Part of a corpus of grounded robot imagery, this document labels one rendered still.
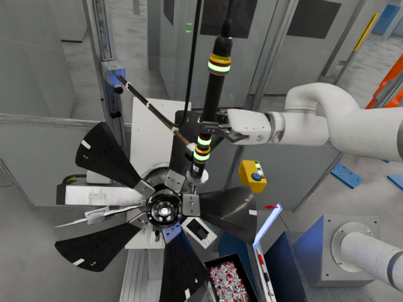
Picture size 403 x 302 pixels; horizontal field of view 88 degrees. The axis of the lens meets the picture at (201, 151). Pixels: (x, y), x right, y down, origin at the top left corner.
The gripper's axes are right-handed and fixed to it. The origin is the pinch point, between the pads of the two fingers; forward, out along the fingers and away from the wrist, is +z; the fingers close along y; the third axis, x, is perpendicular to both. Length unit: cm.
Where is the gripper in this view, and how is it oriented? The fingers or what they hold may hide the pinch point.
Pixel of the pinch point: (208, 122)
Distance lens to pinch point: 52.7
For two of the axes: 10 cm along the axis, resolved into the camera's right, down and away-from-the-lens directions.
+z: -9.9, -0.6, -1.6
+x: 1.5, -7.4, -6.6
